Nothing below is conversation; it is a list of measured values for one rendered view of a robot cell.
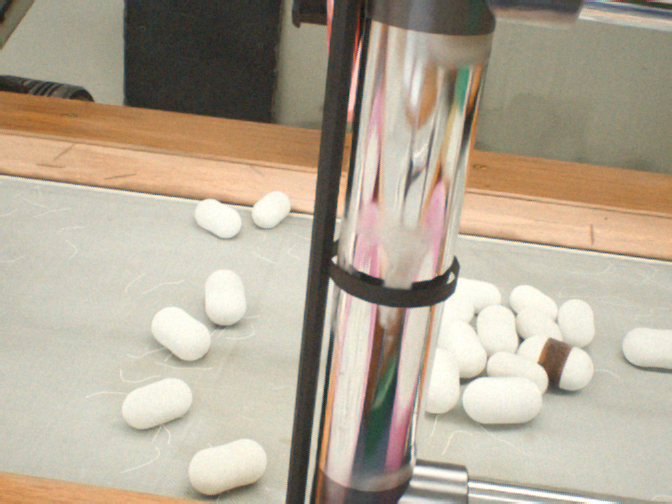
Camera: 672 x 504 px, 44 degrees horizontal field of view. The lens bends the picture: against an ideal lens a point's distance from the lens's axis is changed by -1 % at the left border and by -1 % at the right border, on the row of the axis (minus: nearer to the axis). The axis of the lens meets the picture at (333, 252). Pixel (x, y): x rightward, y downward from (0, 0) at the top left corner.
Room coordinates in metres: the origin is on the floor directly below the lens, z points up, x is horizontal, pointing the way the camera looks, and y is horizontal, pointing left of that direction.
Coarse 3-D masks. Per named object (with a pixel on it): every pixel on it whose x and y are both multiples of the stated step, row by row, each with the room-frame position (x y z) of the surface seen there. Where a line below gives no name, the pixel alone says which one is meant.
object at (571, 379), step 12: (540, 336) 0.36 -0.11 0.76; (528, 348) 0.35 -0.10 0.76; (540, 348) 0.35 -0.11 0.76; (576, 348) 0.35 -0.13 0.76; (576, 360) 0.34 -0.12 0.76; (588, 360) 0.35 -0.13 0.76; (564, 372) 0.34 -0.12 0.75; (576, 372) 0.34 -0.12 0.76; (588, 372) 0.34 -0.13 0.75; (564, 384) 0.34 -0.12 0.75; (576, 384) 0.34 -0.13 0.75
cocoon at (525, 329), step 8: (520, 312) 0.40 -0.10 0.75; (528, 312) 0.39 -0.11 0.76; (536, 312) 0.39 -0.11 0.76; (520, 320) 0.39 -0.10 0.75; (528, 320) 0.39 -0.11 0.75; (536, 320) 0.38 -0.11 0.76; (544, 320) 0.38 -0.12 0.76; (520, 328) 0.39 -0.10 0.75; (528, 328) 0.38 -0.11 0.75; (536, 328) 0.38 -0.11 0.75; (544, 328) 0.38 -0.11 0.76; (552, 328) 0.38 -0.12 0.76; (528, 336) 0.38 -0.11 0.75; (552, 336) 0.37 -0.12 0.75; (560, 336) 0.38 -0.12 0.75
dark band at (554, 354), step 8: (544, 344) 0.35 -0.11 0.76; (552, 344) 0.35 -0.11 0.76; (560, 344) 0.35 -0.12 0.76; (568, 344) 0.36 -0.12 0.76; (544, 352) 0.35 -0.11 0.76; (552, 352) 0.35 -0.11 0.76; (560, 352) 0.35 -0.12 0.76; (568, 352) 0.35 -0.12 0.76; (544, 360) 0.35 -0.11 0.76; (552, 360) 0.35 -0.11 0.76; (560, 360) 0.35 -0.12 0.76; (544, 368) 0.35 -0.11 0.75; (552, 368) 0.34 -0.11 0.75; (560, 368) 0.34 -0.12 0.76; (552, 376) 0.34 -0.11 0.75; (560, 376) 0.34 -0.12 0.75; (552, 384) 0.35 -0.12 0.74
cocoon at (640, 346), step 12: (636, 336) 0.38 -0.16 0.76; (648, 336) 0.38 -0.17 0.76; (660, 336) 0.38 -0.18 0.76; (624, 348) 0.38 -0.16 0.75; (636, 348) 0.37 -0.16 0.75; (648, 348) 0.37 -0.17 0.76; (660, 348) 0.37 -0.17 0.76; (636, 360) 0.37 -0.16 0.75; (648, 360) 0.37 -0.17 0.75; (660, 360) 0.37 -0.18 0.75
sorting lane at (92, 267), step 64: (0, 192) 0.51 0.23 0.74; (64, 192) 0.52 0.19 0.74; (128, 192) 0.53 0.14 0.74; (0, 256) 0.42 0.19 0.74; (64, 256) 0.43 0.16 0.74; (128, 256) 0.44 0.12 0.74; (192, 256) 0.45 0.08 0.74; (256, 256) 0.45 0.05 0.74; (512, 256) 0.49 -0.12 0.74; (576, 256) 0.51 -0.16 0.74; (0, 320) 0.35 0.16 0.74; (64, 320) 0.36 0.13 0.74; (128, 320) 0.37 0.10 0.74; (256, 320) 0.38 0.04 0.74; (640, 320) 0.43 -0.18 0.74; (0, 384) 0.30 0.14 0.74; (64, 384) 0.31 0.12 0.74; (128, 384) 0.31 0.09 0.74; (192, 384) 0.32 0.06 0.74; (256, 384) 0.32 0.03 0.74; (320, 384) 0.33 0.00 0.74; (640, 384) 0.36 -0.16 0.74; (0, 448) 0.26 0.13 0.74; (64, 448) 0.27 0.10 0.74; (128, 448) 0.27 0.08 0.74; (192, 448) 0.27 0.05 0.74; (448, 448) 0.29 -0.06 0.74; (512, 448) 0.30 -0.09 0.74; (576, 448) 0.30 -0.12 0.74; (640, 448) 0.31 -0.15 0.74
